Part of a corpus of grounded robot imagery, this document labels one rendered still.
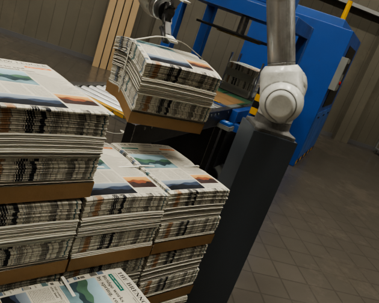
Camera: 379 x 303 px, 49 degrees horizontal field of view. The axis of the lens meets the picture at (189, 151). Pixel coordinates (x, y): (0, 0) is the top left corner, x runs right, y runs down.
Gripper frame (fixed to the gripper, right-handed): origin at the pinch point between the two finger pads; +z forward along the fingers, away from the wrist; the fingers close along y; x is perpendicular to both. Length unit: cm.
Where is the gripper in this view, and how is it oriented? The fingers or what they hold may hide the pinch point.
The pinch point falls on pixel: (180, 21)
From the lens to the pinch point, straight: 155.9
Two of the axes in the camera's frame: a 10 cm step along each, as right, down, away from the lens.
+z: 3.4, 4.8, -8.1
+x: -8.8, -1.4, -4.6
